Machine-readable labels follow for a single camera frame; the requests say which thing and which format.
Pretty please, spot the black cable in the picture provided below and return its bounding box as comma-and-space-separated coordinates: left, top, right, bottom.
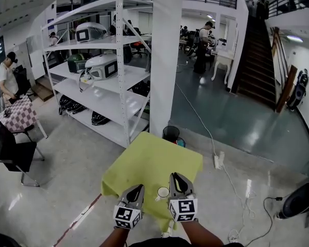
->
243, 196, 284, 246

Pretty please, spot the white power strip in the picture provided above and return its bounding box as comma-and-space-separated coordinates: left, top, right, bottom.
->
213, 151, 225, 170

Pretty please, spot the tangled white cable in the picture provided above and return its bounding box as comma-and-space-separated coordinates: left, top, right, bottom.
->
222, 163, 258, 243

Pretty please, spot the person's right forearm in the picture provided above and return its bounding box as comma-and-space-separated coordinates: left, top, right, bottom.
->
181, 219, 224, 247

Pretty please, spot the wooden stair handrail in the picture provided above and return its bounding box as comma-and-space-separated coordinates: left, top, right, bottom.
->
270, 27, 298, 113

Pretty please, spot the white metal shelving rack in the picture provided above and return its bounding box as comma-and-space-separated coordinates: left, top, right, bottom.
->
40, 0, 154, 149

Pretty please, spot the black bag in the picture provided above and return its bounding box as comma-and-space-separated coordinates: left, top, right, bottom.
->
91, 111, 111, 126
58, 94, 88, 115

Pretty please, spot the person's left forearm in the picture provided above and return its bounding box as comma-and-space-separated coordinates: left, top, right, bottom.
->
100, 226, 134, 247

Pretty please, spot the white square pillar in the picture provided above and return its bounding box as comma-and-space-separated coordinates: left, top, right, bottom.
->
149, 0, 184, 140

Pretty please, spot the black mesh waste bin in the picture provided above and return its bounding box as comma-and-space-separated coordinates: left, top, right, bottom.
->
162, 126, 181, 145

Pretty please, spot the white desk with curved legs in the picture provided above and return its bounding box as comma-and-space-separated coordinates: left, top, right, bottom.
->
211, 49, 235, 85

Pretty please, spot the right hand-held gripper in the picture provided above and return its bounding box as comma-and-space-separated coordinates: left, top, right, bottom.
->
167, 173, 198, 222

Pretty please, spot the long white cable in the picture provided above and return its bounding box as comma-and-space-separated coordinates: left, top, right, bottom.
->
174, 81, 218, 162

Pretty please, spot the yellow-green tablecloth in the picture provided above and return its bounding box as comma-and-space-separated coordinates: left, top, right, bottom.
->
100, 131, 203, 238

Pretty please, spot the person's black shirt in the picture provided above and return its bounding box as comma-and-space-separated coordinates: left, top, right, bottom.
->
128, 237, 244, 247

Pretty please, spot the white appliance with screen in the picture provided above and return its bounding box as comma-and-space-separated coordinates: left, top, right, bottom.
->
75, 22, 108, 43
84, 53, 118, 81

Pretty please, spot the person's white shoe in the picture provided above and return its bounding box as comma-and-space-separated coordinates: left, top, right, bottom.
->
161, 220, 175, 239

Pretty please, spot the wall tube light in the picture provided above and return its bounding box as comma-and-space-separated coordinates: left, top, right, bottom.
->
285, 34, 304, 43

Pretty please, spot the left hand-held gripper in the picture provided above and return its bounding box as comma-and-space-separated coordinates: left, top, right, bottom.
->
113, 184, 145, 231

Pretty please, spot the checkered tablecloth table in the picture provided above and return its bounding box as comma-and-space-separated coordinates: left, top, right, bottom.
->
0, 95, 48, 140

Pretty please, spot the black cantilever chair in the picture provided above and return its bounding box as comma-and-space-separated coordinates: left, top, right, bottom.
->
0, 117, 45, 187

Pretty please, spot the black round device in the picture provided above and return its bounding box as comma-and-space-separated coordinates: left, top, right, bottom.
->
277, 175, 309, 220

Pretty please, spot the brown wooden pallet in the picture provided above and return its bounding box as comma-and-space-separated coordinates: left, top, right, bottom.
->
35, 76, 55, 102

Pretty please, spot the dark brown staircase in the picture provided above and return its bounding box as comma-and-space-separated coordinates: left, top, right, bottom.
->
233, 14, 278, 110

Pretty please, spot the white cup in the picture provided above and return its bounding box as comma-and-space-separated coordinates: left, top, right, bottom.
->
157, 186, 170, 198

